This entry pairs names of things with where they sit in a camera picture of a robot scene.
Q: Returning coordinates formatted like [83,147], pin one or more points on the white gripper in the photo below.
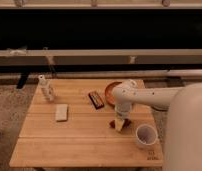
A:
[123,111]

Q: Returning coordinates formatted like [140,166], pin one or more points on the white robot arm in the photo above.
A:
[183,136]

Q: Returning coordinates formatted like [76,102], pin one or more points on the white sponge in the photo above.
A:
[61,112]

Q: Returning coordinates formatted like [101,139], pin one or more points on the white cup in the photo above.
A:
[146,136]

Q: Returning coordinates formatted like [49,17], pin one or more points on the orange bowl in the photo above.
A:
[108,93]

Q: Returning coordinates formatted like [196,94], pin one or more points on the dark chocolate bar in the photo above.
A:
[96,99]

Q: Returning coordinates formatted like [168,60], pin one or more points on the white plastic bottle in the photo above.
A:
[46,88]

